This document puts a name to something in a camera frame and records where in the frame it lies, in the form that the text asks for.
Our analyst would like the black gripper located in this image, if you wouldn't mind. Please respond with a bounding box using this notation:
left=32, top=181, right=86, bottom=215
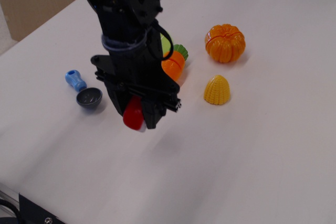
left=91, top=34, right=181, bottom=130

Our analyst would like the red white toy sushi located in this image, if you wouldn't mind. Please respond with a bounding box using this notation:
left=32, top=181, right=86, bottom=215
left=123, top=96, right=146, bottom=132

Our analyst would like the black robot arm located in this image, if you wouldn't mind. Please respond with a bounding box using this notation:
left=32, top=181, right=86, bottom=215
left=87, top=0, right=181, bottom=129

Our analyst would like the green plastic plate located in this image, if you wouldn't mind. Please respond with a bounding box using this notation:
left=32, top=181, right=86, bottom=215
left=160, top=33, right=173, bottom=61

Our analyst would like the orange toy carrot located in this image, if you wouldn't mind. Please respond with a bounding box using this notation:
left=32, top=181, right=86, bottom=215
left=161, top=44, right=188, bottom=81

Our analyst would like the yellow toy corn piece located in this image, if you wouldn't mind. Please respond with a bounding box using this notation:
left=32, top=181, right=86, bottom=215
left=204, top=75, right=230, bottom=105

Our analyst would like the orange toy pumpkin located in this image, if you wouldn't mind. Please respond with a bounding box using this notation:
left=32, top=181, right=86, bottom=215
left=205, top=24, right=246, bottom=63

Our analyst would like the blue handled grey scoop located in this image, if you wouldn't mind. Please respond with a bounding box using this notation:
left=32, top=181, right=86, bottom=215
left=65, top=70, right=102, bottom=109

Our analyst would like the black metal bracket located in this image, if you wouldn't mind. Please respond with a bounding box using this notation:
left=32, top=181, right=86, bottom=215
left=18, top=194, right=65, bottom=224

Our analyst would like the black floor cable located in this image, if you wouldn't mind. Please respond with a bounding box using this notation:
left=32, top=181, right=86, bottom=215
left=0, top=198, right=21, bottom=217

